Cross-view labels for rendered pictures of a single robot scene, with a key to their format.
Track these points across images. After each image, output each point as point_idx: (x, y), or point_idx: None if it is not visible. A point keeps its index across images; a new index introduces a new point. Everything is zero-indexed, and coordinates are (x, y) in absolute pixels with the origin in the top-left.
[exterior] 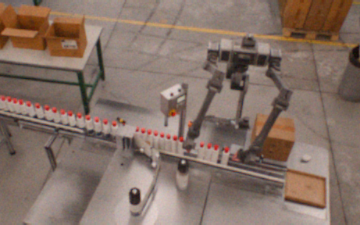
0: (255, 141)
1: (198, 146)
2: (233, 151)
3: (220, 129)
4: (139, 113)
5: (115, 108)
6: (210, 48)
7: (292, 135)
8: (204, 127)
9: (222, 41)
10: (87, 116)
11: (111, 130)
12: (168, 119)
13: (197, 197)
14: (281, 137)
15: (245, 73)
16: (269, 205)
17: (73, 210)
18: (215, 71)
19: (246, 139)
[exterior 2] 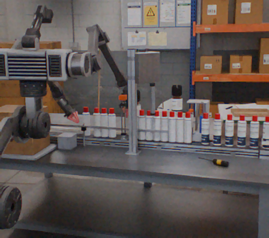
0: (59, 85)
1: (114, 114)
2: (71, 133)
3: (73, 161)
4: (196, 170)
5: (238, 173)
6: (87, 51)
7: (5, 106)
8: (96, 161)
9: (64, 50)
10: (255, 115)
11: (230, 158)
12: (149, 166)
13: (120, 125)
14: (19, 105)
15: (21, 112)
16: (51, 131)
17: (235, 128)
18: (98, 25)
19: (44, 152)
